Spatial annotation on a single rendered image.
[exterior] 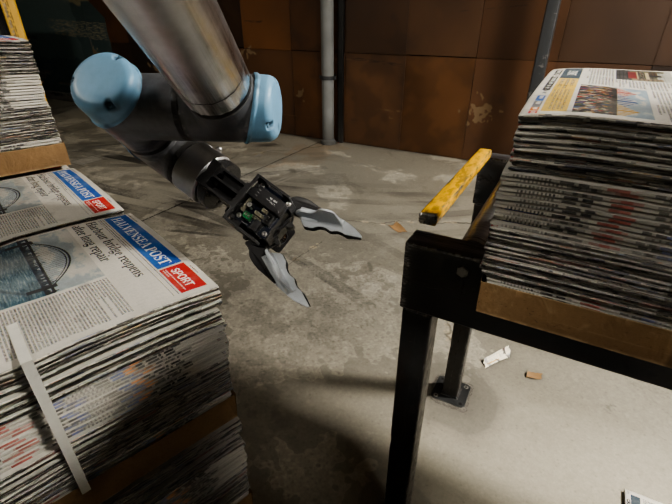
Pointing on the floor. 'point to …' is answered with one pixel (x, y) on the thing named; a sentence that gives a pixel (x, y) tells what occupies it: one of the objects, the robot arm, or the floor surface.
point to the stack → (105, 350)
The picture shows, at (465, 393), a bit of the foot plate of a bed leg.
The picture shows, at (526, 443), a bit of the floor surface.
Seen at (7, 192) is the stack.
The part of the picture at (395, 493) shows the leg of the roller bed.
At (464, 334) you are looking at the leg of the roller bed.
